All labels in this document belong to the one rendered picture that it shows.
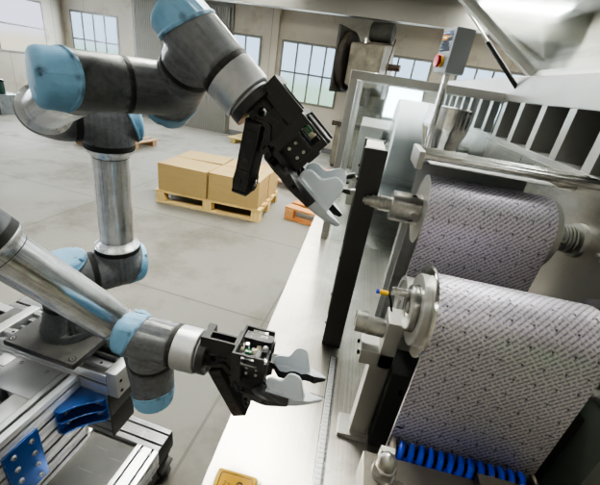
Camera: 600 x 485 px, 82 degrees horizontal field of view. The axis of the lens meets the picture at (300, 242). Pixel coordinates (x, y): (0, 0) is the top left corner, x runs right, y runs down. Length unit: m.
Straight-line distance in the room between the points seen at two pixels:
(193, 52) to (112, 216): 0.61
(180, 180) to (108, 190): 3.19
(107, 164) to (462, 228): 0.81
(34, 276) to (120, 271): 0.43
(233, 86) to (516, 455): 0.70
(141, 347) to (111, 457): 1.03
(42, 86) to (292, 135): 0.30
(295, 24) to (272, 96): 8.06
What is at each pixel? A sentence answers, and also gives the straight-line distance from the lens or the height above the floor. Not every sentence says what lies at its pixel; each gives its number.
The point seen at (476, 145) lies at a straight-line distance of 1.53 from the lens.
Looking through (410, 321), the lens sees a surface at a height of 1.25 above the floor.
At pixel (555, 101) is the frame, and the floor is 1.59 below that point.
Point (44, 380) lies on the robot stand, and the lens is 1.21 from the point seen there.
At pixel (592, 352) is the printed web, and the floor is 1.28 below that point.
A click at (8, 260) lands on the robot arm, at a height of 1.25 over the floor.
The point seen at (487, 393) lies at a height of 1.17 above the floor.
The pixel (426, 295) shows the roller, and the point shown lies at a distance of 0.54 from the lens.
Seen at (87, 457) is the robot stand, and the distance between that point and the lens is 1.67.
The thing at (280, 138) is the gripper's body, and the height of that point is 1.48.
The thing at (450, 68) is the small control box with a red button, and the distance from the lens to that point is 1.02.
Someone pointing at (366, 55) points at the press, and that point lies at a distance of 7.05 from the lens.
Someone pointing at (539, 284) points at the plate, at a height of 1.20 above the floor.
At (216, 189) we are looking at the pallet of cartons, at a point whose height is 0.29.
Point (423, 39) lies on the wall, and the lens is 8.19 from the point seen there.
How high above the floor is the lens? 1.56
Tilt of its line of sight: 26 degrees down
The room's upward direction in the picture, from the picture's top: 9 degrees clockwise
